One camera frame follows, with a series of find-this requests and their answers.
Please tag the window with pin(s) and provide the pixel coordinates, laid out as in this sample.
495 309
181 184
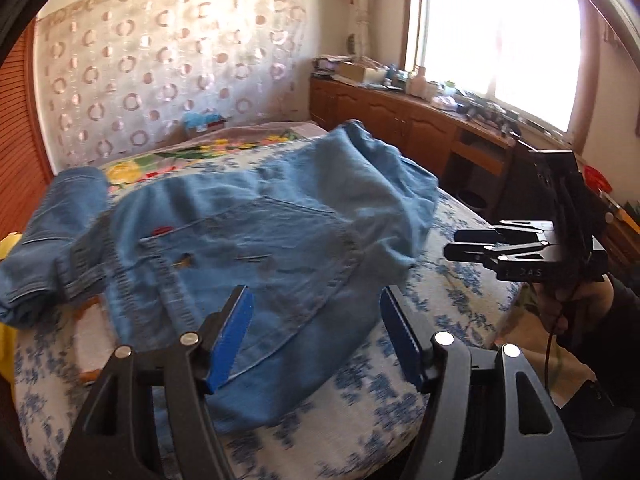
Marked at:
500 35

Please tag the black waste bin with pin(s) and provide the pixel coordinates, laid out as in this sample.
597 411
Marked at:
472 202

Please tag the wooden slatted wardrobe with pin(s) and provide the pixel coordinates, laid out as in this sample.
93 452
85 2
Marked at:
25 135

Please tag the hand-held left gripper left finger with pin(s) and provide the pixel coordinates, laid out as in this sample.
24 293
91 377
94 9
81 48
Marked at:
232 340

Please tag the pale pink bottle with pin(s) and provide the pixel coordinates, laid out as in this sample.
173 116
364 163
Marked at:
419 81

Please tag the cardboard box with blue cloth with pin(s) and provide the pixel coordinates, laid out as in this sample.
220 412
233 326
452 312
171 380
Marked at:
205 122

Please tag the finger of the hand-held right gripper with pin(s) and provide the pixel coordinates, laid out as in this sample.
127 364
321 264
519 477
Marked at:
500 231
480 251

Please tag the yellow plush toy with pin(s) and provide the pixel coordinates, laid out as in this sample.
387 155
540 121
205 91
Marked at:
5 350

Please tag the dark wooden chair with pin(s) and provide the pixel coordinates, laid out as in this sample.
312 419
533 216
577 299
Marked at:
515 180

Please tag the open cardboard box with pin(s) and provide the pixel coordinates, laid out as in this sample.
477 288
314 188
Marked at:
352 72

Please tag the pale window curtain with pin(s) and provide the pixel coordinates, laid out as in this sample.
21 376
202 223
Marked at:
365 5

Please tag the light blue denim pants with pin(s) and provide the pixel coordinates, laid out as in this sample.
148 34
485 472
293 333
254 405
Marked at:
280 240

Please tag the white orange-edged cloth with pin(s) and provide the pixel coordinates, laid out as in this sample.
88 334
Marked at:
92 340

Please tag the person's right hand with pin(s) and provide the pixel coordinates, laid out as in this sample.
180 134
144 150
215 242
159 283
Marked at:
555 305

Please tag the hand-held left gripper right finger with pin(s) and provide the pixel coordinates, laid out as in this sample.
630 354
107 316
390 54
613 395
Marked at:
400 340

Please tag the person's right forearm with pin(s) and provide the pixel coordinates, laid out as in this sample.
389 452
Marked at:
620 335

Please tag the mid blue denim pants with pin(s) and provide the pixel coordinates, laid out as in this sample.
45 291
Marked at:
45 240

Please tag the bed with floral sheet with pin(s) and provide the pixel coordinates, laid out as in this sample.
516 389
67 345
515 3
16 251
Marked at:
325 435

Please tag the pile of papers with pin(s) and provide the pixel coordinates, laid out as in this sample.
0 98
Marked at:
327 66

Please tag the red paper item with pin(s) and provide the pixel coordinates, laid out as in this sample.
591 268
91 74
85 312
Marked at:
597 180

